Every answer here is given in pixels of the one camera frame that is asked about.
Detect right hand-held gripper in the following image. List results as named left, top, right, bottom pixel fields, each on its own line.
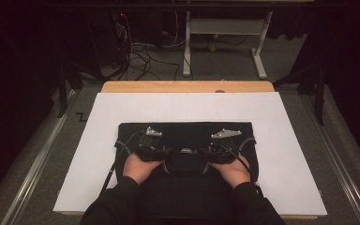
left=203, top=127, right=244, bottom=165

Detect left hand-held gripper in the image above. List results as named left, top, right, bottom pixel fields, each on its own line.
left=136, top=126, right=171, bottom=163

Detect dark navy knit vest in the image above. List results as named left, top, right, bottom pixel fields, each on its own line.
left=114, top=121, right=261, bottom=218

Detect person's right hand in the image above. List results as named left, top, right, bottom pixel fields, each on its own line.
left=207, top=154, right=252, bottom=189

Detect person's left hand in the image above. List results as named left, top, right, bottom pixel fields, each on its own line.
left=122, top=152, right=164, bottom=186

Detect white table cover sheet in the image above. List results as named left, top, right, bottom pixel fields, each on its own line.
left=52, top=92, right=328, bottom=217

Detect black metal stand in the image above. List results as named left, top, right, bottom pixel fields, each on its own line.
left=274, top=60, right=326, bottom=127
left=56, top=58, right=87, bottom=119

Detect right hand-held gripper cable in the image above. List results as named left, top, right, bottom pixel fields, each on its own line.
left=219, top=143, right=264, bottom=198

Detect hand-held gripper cable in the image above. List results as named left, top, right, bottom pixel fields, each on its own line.
left=219, top=143, right=264, bottom=198
left=99, top=129, right=145, bottom=196

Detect left hand-held gripper cable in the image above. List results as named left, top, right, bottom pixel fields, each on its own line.
left=99, top=129, right=145, bottom=196

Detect tangle of black floor cables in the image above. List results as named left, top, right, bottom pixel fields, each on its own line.
left=112, top=11, right=182, bottom=82

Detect metal floor rail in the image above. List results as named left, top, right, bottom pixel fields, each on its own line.
left=0, top=89, right=77, bottom=225
left=299, top=93, right=360, bottom=225

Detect white metal table frame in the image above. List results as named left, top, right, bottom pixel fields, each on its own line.
left=182, top=10, right=274, bottom=80

